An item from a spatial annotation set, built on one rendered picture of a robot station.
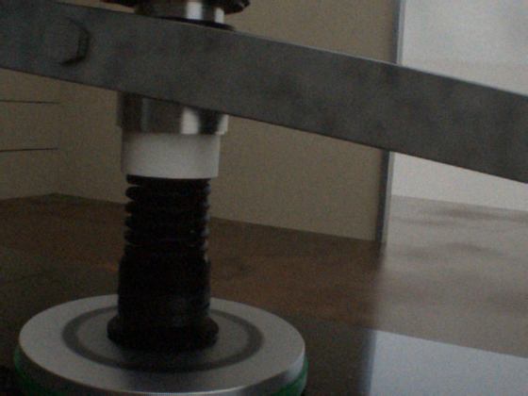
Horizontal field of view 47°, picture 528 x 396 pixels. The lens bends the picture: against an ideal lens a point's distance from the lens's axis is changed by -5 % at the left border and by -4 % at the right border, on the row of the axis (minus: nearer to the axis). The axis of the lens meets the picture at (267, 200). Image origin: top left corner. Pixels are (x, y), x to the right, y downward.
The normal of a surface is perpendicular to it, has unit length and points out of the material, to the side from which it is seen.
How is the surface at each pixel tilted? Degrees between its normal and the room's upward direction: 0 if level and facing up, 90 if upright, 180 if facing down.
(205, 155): 90
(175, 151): 90
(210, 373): 0
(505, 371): 0
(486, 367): 0
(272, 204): 90
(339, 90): 90
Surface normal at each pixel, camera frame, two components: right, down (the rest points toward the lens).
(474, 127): -0.20, 0.12
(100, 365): 0.07, -0.99
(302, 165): -0.43, 0.09
